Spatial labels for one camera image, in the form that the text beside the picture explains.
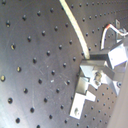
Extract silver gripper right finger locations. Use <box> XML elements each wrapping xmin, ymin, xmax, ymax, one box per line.
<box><xmin>108</xmin><ymin>38</ymin><xmax>128</xmax><ymax>67</ymax></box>

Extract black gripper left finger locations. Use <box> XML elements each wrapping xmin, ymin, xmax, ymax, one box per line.
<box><xmin>90</xmin><ymin>49</ymin><xmax>112</xmax><ymax>67</ymax></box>

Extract cream white cable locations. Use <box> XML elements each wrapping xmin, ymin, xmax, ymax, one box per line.
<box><xmin>59</xmin><ymin>0</ymin><xmax>91</xmax><ymax>61</ymax></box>

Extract silver metal cable clip bracket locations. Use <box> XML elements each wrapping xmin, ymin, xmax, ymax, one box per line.
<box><xmin>70</xmin><ymin>60</ymin><xmax>122</xmax><ymax>119</ymax></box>

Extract white red sensor wires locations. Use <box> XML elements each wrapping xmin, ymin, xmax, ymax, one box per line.
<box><xmin>100</xmin><ymin>23</ymin><xmax>128</xmax><ymax>51</ymax></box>

